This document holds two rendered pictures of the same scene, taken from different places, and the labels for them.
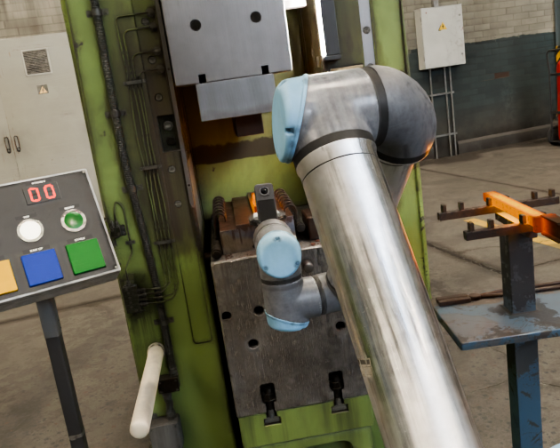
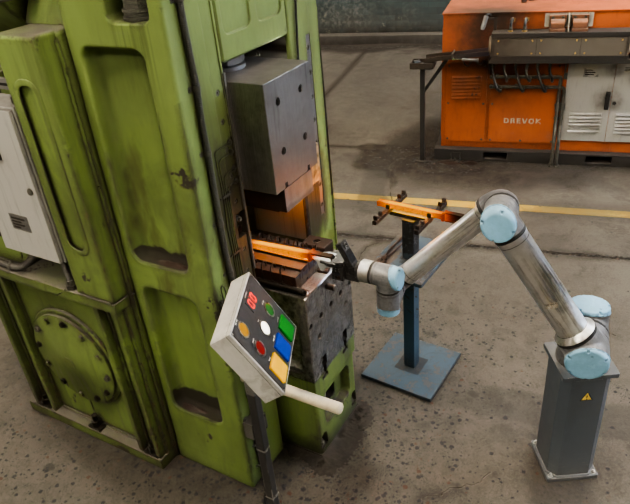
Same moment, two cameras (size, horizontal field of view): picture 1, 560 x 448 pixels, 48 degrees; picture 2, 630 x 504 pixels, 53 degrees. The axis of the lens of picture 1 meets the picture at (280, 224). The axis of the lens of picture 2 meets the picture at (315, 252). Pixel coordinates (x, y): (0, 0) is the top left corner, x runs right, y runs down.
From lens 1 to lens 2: 2.06 m
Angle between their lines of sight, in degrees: 52
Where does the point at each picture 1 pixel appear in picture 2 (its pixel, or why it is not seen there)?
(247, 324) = (317, 325)
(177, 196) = (247, 265)
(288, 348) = (330, 328)
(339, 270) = (538, 277)
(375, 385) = (559, 309)
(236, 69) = (298, 172)
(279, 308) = (396, 305)
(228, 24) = (295, 145)
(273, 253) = (399, 279)
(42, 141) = not seen: outside the picture
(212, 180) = not seen: hidden behind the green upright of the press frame
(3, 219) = (254, 328)
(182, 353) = not seen: hidden behind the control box
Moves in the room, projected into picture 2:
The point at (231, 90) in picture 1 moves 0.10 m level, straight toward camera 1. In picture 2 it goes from (297, 186) to (320, 190)
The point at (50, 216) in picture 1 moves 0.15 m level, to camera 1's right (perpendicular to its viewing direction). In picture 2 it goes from (262, 313) to (289, 290)
